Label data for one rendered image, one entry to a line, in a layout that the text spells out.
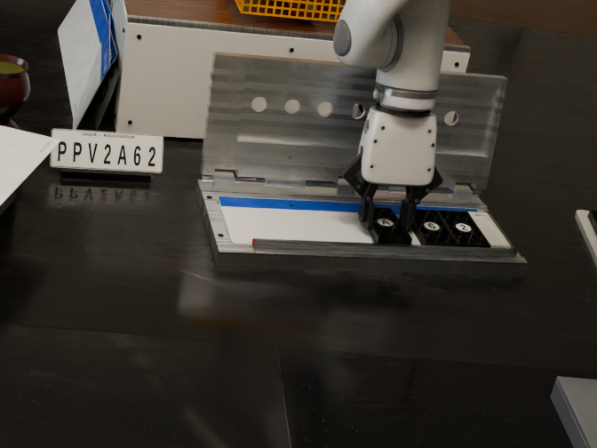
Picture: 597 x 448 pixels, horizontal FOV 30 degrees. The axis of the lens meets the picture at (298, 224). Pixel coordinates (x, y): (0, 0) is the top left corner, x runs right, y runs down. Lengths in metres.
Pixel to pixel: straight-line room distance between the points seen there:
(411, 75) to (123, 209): 0.44
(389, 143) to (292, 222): 0.18
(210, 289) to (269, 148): 0.28
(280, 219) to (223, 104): 0.18
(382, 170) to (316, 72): 0.18
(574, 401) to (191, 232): 0.56
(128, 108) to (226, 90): 0.23
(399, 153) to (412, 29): 0.17
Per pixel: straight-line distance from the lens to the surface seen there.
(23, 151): 1.46
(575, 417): 1.30
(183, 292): 1.39
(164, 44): 1.70
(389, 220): 1.58
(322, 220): 1.57
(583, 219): 1.80
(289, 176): 1.62
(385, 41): 1.44
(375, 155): 1.50
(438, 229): 1.59
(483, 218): 1.66
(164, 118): 1.75
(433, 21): 1.48
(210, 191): 1.59
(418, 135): 1.51
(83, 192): 1.59
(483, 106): 1.69
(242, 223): 1.52
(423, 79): 1.48
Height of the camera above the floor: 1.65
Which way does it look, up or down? 28 degrees down
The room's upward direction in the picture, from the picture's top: 11 degrees clockwise
